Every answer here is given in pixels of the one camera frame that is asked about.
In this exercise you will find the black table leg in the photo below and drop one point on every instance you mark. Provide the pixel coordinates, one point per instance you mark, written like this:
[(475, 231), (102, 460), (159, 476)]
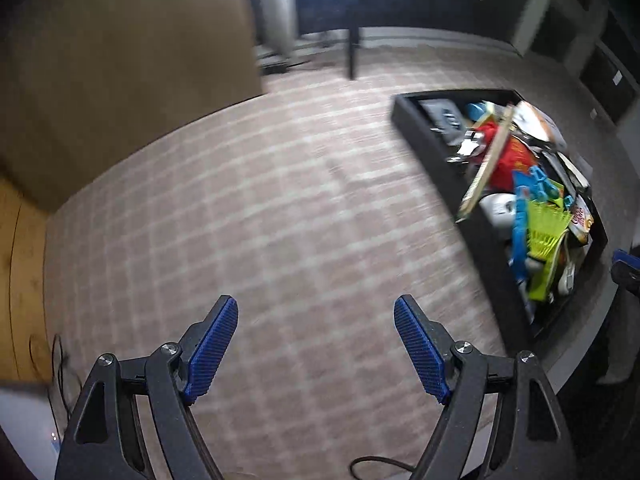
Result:
[(353, 55)]

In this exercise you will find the white and black packet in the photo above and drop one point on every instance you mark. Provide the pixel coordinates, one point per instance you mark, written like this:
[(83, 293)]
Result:
[(445, 115)]

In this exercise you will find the blue bag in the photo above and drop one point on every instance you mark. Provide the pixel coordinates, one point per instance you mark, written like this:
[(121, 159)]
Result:
[(520, 240)]

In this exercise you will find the white box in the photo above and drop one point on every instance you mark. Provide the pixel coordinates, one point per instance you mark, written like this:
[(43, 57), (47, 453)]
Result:
[(25, 430)]

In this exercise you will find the white and orange packet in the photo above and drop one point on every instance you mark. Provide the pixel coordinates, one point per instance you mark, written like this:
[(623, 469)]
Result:
[(537, 120)]

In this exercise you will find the plaid rug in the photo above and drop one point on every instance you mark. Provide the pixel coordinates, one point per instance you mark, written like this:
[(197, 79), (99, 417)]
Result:
[(250, 210)]

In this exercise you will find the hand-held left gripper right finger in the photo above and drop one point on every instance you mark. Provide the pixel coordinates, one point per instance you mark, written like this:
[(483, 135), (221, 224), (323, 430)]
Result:
[(420, 350)]

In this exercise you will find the large cardboard box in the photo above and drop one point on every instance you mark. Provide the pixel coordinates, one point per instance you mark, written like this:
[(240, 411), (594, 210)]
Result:
[(130, 70)]

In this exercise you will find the orange snack packet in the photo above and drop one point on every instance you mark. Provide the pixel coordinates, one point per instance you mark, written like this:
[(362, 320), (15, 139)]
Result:
[(582, 217)]

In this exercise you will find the yellow-green shuttlecock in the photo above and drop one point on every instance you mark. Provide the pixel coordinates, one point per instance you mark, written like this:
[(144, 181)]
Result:
[(547, 232)]

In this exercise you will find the black container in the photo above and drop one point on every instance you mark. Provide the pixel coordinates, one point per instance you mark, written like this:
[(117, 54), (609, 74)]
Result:
[(435, 145)]

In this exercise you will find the black power strip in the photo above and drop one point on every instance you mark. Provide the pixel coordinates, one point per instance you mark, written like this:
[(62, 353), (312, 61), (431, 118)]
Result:
[(272, 64)]

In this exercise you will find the wooden board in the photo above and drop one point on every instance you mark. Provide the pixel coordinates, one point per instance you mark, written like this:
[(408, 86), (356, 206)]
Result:
[(20, 285)]

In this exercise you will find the green silicone brush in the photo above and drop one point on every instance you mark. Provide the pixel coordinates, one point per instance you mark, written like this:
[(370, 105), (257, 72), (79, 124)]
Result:
[(542, 280)]

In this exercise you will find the blue plastic clip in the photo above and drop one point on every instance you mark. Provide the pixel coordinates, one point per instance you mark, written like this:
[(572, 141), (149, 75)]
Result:
[(537, 185)]

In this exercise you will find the red bag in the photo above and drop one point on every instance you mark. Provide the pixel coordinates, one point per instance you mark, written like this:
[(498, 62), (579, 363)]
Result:
[(510, 160)]

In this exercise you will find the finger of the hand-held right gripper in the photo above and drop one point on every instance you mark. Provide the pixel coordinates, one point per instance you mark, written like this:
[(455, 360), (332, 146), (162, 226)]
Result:
[(627, 270)]

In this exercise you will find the black cabinet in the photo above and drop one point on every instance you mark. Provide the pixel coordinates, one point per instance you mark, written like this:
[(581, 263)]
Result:
[(607, 70)]

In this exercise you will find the grey pillar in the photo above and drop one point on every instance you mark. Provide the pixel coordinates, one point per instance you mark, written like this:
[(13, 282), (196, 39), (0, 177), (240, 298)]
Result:
[(275, 5)]

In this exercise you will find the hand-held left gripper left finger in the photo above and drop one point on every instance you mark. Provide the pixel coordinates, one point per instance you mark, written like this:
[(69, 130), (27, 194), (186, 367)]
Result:
[(210, 350)]

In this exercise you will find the white round object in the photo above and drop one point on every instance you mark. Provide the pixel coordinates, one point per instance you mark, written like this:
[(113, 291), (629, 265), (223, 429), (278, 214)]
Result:
[(500, 207)]

